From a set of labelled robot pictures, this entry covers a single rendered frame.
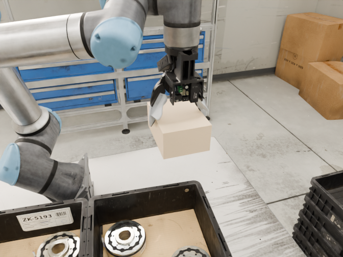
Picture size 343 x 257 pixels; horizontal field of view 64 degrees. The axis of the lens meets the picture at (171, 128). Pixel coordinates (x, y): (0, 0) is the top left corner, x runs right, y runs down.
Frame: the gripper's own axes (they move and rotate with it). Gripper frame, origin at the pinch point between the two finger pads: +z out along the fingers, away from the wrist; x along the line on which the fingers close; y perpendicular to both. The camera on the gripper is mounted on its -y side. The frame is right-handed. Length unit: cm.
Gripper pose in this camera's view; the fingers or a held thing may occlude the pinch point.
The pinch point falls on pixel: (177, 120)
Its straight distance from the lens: 71.1
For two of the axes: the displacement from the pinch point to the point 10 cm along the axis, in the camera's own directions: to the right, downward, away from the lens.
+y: 3.0, 5.2, -8.0
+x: 9.5, -1.6, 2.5
